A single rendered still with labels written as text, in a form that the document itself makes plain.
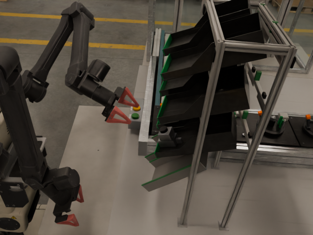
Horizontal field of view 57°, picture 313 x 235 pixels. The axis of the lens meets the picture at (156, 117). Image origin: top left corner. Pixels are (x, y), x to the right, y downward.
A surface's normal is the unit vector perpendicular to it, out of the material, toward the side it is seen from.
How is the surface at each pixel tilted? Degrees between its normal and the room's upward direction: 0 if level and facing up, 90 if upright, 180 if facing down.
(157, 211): 0
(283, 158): 90
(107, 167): 0
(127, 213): 0
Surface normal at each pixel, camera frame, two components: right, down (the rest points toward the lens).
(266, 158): -0.05, 0.63
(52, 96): 0.06, -0.77
